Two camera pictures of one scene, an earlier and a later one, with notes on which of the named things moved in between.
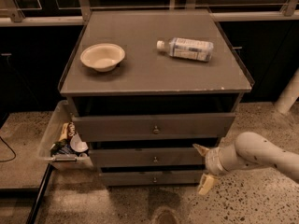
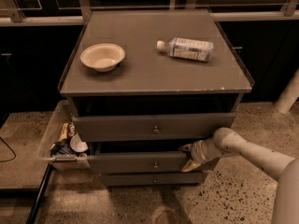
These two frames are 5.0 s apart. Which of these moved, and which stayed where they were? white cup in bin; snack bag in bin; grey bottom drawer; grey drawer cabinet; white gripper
Moved: white gripper
Stayed: grey drawer cabinet; snack bag in bin; white cup in bin; grey bottom drawer
